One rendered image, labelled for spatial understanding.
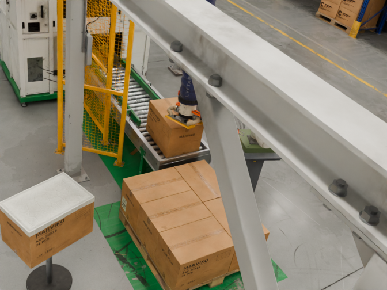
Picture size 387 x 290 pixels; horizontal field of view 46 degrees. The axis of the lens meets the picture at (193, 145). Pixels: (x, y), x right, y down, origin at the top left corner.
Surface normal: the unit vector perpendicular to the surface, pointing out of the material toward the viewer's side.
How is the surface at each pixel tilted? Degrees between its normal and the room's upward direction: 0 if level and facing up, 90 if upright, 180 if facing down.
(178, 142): 90
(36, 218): 0
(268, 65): 0
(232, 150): 45
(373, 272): 90
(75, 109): 90
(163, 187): 0
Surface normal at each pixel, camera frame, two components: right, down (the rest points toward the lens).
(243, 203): 0.48, -0.17
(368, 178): -0.84, 0.18
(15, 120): 0.16, -0.81
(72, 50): 0.51, 0.56
